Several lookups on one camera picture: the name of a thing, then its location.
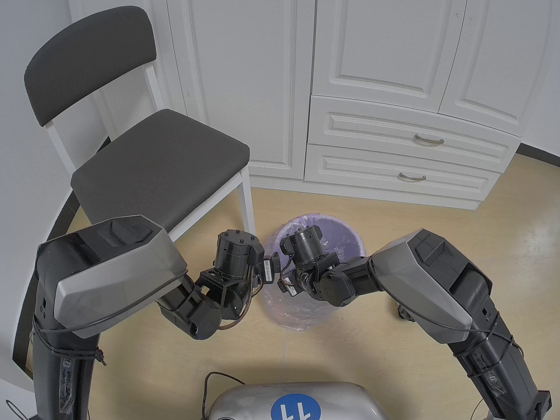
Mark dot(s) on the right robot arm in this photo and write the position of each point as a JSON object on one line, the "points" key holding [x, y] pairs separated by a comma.
{"points": [[428, 278]]}

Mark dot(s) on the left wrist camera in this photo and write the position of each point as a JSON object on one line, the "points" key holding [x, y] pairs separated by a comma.
{"points": [[257, 252]]}

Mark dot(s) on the white chair dark grey cushions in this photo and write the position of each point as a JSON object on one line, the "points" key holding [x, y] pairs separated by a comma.
{"points": [[166, 155]]}

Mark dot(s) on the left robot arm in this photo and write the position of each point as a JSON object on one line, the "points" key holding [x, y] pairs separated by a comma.
{"points": [[109, 269]]}

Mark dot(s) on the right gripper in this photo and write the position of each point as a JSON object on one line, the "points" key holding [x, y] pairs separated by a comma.
{"points": [[293, 290]]}

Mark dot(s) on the white trash bin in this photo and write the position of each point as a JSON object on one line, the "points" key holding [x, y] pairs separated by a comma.
{"points": [[297, 320]]}

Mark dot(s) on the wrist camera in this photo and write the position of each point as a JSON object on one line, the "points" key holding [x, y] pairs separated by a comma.
{"points": [[257, 252], [286, 246]]}

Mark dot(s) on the white wardrobe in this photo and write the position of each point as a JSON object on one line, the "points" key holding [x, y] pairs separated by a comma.
{"points": [[385, 37]]}

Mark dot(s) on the black plastic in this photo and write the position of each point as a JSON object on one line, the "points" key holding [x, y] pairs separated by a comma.
{"points": [[404, 314]]}

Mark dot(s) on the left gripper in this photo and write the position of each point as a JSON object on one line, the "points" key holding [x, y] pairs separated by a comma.
{"points": [[268, 271]]}

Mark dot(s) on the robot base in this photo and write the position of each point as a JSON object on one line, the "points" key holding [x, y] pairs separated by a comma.
{"points": [[297, 400]]}

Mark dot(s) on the purple plastic bag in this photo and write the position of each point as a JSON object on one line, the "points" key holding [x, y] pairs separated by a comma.
{"points": [[343, 236]]}

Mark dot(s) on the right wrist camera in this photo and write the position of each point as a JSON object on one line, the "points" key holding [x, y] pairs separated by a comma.
{"points": [[286, 246]]}

